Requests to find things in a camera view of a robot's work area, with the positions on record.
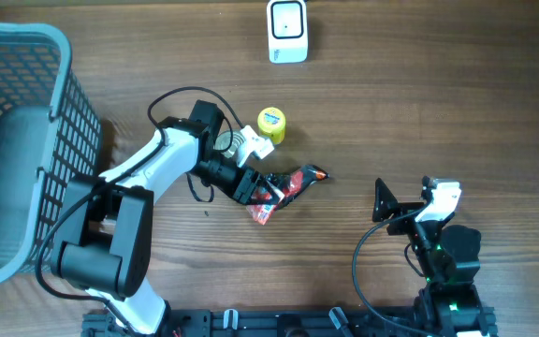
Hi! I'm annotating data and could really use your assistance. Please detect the yellow candy jar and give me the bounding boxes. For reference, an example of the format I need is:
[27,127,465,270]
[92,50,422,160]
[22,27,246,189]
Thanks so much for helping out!
[257,107,286,145]

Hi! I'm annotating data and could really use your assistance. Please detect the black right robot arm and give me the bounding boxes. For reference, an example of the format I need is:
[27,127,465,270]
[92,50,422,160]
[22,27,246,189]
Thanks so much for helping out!
[372,177,490,336]

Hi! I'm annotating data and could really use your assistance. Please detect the white barcode scanner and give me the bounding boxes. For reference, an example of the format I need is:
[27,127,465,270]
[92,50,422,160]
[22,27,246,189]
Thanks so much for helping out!
[266,0,309,64]

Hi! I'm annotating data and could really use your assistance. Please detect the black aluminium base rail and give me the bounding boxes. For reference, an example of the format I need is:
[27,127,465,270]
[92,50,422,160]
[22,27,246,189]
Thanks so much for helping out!
[80,306,499,337]

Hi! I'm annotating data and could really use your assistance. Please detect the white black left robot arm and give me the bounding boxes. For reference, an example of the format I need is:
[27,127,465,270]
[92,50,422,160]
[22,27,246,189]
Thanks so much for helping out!
[49,100,274,336]

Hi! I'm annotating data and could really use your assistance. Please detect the tin can with pull tab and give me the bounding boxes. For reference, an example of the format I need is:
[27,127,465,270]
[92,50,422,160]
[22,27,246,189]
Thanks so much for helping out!
[214,130,244,158]

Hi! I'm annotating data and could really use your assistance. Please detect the grey plastic mesh basket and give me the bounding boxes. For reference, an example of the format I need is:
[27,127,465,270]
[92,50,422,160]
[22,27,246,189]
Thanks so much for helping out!
[0,22,102,284]

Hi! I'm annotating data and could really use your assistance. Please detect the red black snack packet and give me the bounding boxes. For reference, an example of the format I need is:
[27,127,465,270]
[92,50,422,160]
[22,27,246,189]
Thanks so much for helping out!
[246,165,329,225]

